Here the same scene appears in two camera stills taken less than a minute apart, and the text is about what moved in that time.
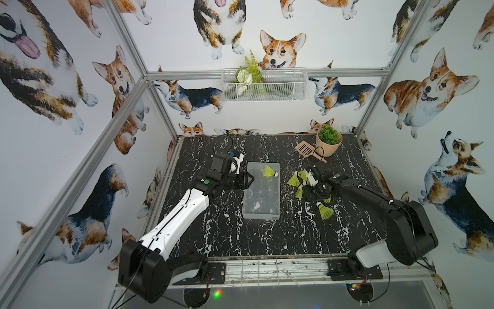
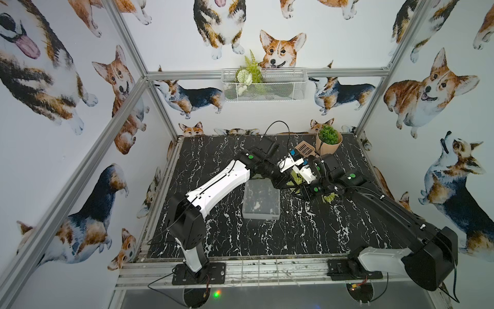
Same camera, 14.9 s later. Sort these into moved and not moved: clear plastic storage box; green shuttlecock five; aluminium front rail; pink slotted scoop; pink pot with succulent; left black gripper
Moved: green shuttlecock five; left black gripper
Not moved: clear plastic storage box; pink slotted scoop; aluminium front rail; pink pot with succulent
